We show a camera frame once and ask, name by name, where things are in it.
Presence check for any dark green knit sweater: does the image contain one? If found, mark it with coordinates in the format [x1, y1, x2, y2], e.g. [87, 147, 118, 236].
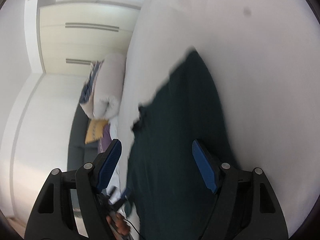
[125, 51, 237, 239]

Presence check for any person left hand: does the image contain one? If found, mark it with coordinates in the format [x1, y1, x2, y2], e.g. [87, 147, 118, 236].
[106, 213, 131, 239]

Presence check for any purple patterned cushion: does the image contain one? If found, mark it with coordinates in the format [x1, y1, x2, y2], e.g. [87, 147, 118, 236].
[98, 124, 112, 153]

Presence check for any yellow patterned cushion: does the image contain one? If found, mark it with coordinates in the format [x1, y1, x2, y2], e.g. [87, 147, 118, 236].
[85, 120, 108, 145]

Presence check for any rolled beige duvet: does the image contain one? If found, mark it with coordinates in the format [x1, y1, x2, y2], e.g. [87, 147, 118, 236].
[79, 53, 126, 120]

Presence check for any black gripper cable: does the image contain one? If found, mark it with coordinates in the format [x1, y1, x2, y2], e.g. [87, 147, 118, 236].
[123, 218, 144, 240]

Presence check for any cream wardrobe with handles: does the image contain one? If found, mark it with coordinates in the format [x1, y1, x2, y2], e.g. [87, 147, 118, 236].
[39, 3, 139, 76]

